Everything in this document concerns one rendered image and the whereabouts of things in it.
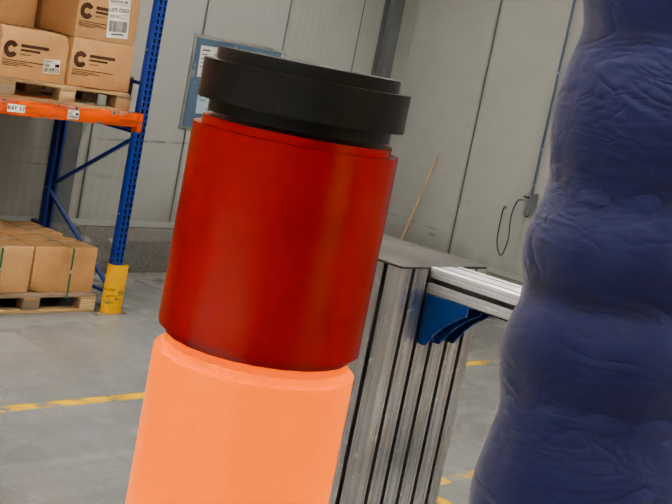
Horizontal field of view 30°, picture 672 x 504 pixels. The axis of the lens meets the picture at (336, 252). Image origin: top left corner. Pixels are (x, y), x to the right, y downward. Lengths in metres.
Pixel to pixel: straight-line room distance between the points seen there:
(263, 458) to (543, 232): 1.01
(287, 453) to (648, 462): 1.02
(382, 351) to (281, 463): 1.79
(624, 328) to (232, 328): 0.99
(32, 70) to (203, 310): 9.12
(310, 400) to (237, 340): 0.02
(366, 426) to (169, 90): 9.91
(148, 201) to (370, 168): 11.72
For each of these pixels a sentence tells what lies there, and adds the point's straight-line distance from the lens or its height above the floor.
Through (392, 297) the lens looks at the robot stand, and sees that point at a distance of 2.06.
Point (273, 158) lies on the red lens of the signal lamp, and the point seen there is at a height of 2.32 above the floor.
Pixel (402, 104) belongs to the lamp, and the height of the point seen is 2.34.
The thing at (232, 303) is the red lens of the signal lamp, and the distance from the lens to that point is 0.28.
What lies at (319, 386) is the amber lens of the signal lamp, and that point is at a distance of 0.29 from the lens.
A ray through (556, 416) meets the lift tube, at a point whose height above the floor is 2.03.
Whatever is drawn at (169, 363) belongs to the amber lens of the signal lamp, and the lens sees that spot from 0.30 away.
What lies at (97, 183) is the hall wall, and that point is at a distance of 11.58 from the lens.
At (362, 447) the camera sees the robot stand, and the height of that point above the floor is 1.71.
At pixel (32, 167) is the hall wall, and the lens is 11.14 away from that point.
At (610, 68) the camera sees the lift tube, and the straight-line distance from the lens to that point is 1.26.
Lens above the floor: 2.34
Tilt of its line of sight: 9 degrees down
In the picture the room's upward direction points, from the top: 11 degrees clockwise
